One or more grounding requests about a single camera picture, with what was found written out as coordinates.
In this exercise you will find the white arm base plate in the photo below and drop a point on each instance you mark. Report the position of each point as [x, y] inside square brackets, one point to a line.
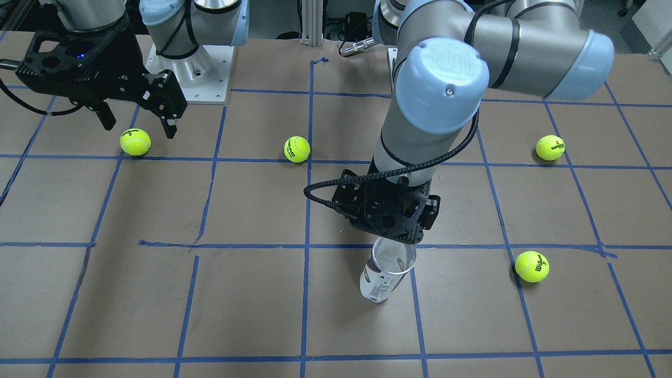
[204, 76]

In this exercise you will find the aluminium frame post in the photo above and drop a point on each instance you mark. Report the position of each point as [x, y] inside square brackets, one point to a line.
[312, 20]

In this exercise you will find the tennis ball centre table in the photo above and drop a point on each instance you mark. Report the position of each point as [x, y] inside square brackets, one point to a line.
[296, 149]

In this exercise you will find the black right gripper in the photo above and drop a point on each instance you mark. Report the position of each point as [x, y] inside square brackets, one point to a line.
[124, 56]

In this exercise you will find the tennis ball front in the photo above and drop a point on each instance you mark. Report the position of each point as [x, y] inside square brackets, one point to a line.
[532, 266]

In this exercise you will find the far tennis ball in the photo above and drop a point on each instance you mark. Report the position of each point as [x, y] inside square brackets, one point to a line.
[550, 148]

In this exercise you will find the clear plastic tennis ball can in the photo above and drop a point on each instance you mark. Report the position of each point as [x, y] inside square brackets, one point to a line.
[387, 265]

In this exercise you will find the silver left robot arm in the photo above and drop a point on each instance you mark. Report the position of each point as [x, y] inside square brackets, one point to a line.
[448, 55]

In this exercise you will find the tennis ball near right gripper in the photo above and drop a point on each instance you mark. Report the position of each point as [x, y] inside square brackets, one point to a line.
[135, 142]

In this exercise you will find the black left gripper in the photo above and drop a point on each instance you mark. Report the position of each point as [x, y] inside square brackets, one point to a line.
[432, 205]

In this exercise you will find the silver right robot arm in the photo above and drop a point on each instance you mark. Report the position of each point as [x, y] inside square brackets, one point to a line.
[178, 28]

